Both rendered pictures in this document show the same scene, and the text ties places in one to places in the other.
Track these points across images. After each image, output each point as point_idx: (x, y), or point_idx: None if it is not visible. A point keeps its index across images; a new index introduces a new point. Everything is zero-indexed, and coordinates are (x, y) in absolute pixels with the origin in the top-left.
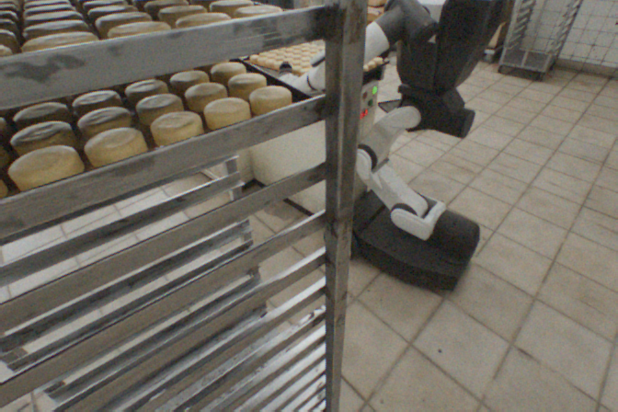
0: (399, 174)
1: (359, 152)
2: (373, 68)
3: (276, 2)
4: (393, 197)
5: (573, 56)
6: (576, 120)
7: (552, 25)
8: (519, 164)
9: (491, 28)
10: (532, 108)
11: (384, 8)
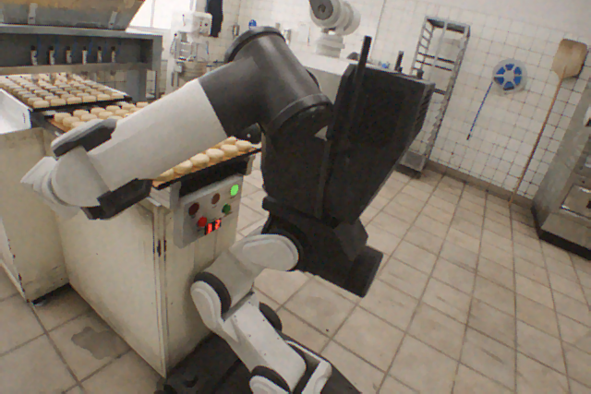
0: (276, 286)
1: (201, 287)
2: (233, 158)
3: (129, 52)
4: (254, 356)
5: (439, 160)
6: (449, 221)
7: (423, 130)
8: (408, 273)
9: (416, 132)
10: (415, 206)
11: (225, 57)
